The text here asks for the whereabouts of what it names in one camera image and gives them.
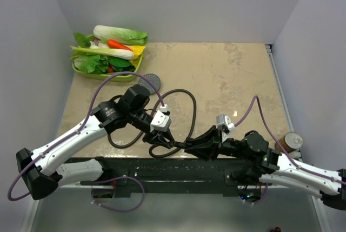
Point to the toy spinach leaves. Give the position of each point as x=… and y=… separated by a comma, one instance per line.
x=119, y=64

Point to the toy leaf dark green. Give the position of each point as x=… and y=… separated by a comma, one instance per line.
x=81, y=40

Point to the toy napa cabbage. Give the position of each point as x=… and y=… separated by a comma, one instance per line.
x=122, y=35

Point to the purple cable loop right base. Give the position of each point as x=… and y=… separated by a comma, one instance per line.
x=255, y=196

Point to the toy tomato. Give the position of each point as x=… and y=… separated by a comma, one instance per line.
x=110, y=70

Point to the black T-shaped hose holder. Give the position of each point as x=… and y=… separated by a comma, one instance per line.
x=182, y=145

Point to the toy yellow corn husk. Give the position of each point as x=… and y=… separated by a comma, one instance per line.
x=138, y=50

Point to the grey shower head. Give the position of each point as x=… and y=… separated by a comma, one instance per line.
x=153, y=79

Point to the brown tin can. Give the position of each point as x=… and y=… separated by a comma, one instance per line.
x=291, y=142

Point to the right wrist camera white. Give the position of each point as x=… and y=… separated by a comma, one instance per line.
x=225, y=125

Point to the green plastic tray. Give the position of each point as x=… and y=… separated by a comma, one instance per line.
x=126, y=76

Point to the right side aluminium rail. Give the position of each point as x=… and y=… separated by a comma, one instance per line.
x=268, y=48

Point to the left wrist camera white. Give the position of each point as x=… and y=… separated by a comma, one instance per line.
x=161, y=120

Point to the toy green lettuce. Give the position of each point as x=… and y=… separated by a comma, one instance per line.
x=92, y=64

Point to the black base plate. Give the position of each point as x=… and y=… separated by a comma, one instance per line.
x=174, y=176

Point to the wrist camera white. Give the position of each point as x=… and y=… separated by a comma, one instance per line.
x=161, y=120
x=225, y=125

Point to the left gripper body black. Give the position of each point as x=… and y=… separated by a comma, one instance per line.
x=150, y=137

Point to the toy leek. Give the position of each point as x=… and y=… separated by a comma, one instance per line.
x=120, y=53

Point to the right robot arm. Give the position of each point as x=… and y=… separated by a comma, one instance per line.
x=266, y=165

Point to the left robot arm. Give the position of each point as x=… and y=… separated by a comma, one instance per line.
x=44, y=169

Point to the toy carrot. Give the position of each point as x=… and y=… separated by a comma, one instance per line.
x=113, y=44

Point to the aluminium frame rail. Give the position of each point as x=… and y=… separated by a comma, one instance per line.
x=70, y=209

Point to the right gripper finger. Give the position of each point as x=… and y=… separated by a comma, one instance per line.
x=200, y=152
x=203, y=138

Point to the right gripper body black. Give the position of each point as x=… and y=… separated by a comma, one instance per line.
x=218, y=147

